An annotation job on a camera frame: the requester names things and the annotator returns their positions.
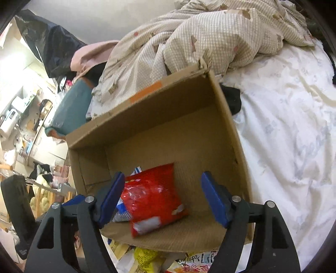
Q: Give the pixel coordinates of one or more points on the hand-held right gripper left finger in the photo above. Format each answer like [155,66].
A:
[113,197]

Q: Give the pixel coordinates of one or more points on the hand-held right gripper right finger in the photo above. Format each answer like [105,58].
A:
[214,199]

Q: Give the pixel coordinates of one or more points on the blue and white snack packet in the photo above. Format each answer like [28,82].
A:
[122,213]

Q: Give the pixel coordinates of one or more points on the large red snack packet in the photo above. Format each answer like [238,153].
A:
[152,199]

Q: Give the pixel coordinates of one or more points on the pale yellow snack packet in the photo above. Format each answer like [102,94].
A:
[119,248]

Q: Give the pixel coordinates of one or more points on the white snack packet black writing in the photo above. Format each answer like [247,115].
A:
[202,259]

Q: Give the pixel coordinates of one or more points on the yellow snack packet red print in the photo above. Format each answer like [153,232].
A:
[148,258]

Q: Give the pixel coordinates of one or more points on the brown cardboard box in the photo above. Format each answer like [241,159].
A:
[170,131]

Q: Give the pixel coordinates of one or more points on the black hanging garment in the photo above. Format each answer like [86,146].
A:
[18,210]

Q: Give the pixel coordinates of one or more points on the teal padded headboard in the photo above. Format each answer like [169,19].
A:
[71,110]

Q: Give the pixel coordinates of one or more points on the small black cloth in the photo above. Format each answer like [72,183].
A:
[232,101]

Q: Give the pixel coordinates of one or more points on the white bear print bed sheet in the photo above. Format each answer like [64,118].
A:
[288,131]

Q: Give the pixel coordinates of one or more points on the cluttered white kitchen counter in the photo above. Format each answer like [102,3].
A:
[26,115]

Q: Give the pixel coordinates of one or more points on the pink cloth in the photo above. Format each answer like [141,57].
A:
[89,56]

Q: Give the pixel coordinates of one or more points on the black plastic bag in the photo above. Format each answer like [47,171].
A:
[50,44]

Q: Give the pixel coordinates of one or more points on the beige checked blanket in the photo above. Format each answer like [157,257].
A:
[210,34]

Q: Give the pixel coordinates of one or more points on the dark camouflage cloth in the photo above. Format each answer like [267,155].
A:
[315,29]

